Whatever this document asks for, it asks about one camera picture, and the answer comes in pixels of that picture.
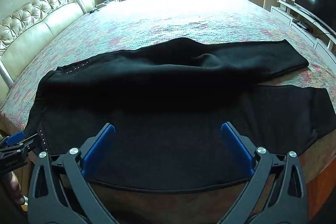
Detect person's left hand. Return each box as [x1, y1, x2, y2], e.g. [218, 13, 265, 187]
[8, 174, 26, 206]

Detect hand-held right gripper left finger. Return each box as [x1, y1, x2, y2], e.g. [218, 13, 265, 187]
[28, 123, 120, 224]

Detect floral bedspread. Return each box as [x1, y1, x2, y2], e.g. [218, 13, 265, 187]
[0, 0, 336, 151]

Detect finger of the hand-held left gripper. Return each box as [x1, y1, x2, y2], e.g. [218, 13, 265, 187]
[0, 131, 25, 147]
[0, 134, 42, 159]

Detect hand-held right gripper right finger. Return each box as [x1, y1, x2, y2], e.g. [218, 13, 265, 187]
[218, 122, 309, 224]

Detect cream tufted leather headboard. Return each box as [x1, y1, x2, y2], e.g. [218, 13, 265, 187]
[0, 0, 96, 98]

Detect white television stand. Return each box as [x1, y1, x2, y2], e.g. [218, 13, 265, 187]
[270, 0, 336, 56]

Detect black pants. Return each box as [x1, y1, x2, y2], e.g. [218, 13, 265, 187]
[25, 38, 336, 194]

